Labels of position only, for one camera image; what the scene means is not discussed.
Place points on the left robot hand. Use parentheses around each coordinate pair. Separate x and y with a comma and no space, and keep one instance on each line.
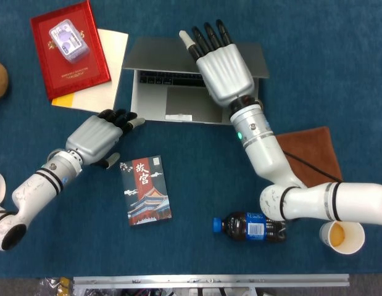
(92,138)

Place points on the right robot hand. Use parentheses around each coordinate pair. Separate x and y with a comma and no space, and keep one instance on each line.
(224,74)

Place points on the silver laptop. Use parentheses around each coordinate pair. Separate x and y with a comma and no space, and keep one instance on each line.
(153,101)

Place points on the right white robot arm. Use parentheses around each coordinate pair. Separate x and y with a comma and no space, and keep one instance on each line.
(264,154)

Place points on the white and yellow notebook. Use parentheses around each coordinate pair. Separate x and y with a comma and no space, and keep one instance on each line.
(98,98)

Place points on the red certificate folder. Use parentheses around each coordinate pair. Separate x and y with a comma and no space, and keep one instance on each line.
(79,77)

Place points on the white paper sticker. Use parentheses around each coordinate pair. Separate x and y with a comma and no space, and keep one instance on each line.
(178,117)

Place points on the black red palace booklet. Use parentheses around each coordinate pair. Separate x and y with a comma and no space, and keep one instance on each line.
(146,194)

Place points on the clear plastic card box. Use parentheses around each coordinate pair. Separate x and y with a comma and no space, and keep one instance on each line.
(68,41)

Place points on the teal tablecloth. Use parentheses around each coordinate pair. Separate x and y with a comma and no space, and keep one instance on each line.
(193,185)

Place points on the brown microfiber cloth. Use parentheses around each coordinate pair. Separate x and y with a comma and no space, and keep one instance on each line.
(317,148)

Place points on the black and yellow bag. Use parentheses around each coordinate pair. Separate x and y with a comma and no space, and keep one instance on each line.
(55,286)

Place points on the cola bottle blue label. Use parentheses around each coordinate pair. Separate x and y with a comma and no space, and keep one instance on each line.
(249,228)

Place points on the white paper cup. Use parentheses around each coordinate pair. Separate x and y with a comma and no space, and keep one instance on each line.
(345,239)

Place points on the aluminium frame rail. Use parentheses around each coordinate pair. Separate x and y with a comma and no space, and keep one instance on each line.
(209,280)

